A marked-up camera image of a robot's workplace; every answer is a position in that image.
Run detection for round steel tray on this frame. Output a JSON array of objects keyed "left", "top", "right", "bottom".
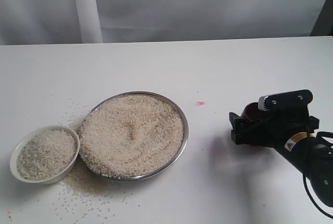
[{"left": 79, "top": 91, "right": 189, "bottom": 182}]

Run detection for rice pile in tray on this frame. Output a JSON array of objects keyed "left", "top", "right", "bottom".
[{"left": 79, "top": 94, "right": 185, "bottom": 179}]

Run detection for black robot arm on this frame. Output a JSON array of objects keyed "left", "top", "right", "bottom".
[{"left": 229, "top": 89, "right": 332, "bottom": 207}]

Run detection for white rice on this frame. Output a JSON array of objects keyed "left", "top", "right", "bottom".
[{"left": 17, "top": 129, "right": 77, "bottom": 181}]

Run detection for spilled rice grains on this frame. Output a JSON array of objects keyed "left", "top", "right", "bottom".
[{"left": 49, "top": 99, "right": 146, "bottom": 214}]

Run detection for white ceramic bowl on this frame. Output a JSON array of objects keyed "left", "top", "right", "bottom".
[{"left": 10, "top": 125, "right": 80, "bottom": 185}]

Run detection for brown wooden cup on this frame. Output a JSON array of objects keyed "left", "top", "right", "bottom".
[{"left": 241, "top": 102, "right": 268, "bottom": 122}]

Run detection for white backdrop curtain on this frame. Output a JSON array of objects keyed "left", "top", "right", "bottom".
[{"left": 1, "top": 0, "right": 325, "bottom": 45}]

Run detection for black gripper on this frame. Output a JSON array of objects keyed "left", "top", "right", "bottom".
[{"left": 229, "top": 89, "right": 319, "bottom": 156}]

